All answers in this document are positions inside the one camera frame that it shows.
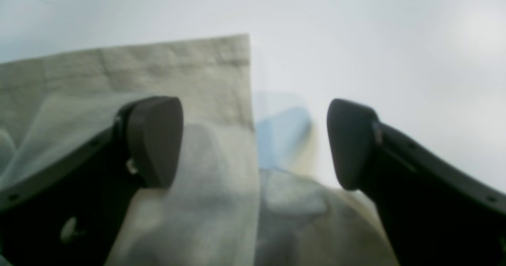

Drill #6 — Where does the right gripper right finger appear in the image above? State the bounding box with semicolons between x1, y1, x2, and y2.
327;99;506;266

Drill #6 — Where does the beige T-shirt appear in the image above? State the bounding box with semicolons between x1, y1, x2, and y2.
1;35;398;266

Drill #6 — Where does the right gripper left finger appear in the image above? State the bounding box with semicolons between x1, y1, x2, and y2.
1;96;184;266

